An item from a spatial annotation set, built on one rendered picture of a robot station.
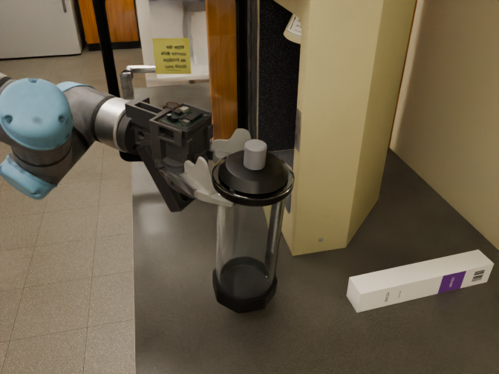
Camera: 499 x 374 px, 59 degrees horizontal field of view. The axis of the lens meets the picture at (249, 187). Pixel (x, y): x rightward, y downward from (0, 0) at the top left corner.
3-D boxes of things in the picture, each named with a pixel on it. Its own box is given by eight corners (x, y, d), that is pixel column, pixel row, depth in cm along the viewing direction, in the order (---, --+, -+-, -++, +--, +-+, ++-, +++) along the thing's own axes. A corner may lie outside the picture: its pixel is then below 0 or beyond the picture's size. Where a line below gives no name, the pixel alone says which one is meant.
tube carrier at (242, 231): (289, 276, 73) (307, 168, 60) (256, 322, 65) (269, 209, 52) (233, 250, 77) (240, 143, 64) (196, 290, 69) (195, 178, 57)
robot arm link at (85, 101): (56, 137, 74) (89, 102, 77) (105, 159, 69) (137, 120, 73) (30, 104, 67) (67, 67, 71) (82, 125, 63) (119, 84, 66)
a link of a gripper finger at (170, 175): (184, 193, 56) (154, 160, 62) (184, 202, 57) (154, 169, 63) (216, 182, 59) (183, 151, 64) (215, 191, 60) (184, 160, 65)
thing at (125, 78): (133, 99, 96) (129, 74, 93) (122, 99, 96) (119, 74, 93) (134, 96, 98) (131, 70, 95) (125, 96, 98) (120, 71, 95)
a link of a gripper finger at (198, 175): (214, 180, 51) (176, 145, 57) (213, 220, 55) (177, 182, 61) (236, 173, 53) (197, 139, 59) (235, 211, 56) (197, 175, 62)
